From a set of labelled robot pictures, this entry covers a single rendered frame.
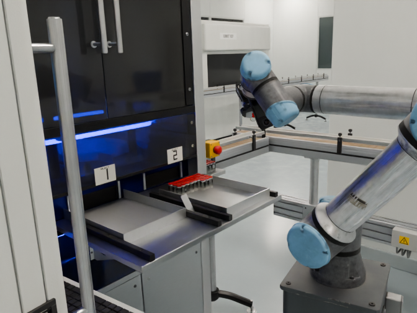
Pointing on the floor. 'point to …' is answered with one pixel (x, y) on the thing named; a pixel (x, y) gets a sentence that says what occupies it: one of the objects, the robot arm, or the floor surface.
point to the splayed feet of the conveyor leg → (233, 299)
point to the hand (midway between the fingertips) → (254, 115)
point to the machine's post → (194, 164)
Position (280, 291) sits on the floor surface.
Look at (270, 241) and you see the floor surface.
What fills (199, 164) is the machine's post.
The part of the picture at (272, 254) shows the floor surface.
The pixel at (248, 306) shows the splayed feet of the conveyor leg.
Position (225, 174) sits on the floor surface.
